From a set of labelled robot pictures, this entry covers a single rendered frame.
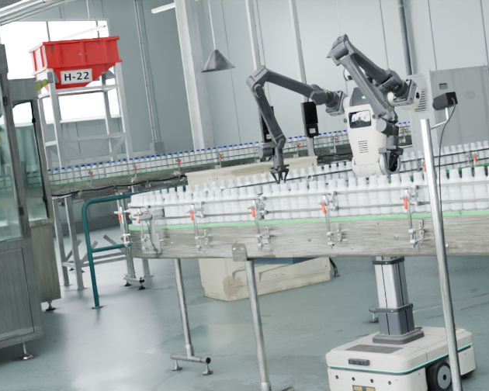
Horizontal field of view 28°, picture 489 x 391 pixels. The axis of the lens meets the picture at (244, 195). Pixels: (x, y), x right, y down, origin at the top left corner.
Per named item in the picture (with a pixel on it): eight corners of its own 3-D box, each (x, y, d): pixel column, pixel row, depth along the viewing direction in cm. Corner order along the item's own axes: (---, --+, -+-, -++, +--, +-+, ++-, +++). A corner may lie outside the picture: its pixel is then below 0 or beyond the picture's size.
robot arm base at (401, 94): (398, 81, 491) (393, 102, 488) (388, 74, 486) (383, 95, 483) (412, 79, 485) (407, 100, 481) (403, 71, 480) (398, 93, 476)
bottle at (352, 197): (358, 213, 438) (353, 177, 437) (366, 213, 433) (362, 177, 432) (347, 216, 435) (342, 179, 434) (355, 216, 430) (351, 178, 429)
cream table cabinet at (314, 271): (301, 275, 973) (286, 158, 967) (333, 279, 917) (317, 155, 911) (201, 295, 926) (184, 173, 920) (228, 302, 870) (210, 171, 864)
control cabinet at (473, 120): (480, 233, 1114) (460, 67, 1104) (510, 235, 1069) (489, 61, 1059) (422, 246, 1078) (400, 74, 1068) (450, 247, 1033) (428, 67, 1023)
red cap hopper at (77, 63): (77, 290, 1091) (41, 41, 1076) (60, 285, 1156) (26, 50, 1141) (154, 275, 1130) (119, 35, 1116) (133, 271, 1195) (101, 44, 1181)
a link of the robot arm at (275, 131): (261, 83, 487) (253, 74, 495) (252, 88, 486) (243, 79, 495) (289, 144, 515) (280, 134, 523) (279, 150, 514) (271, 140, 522)
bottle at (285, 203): (284, 218, 468) (279, 184, 467) (296, 216, 466) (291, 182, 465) (280, 219, 462) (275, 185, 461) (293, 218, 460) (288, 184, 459)
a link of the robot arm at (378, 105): (349, 39, 451) (331, 53, 456) (345, 40, 446) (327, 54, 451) (401, 116, 448) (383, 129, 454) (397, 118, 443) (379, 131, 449)
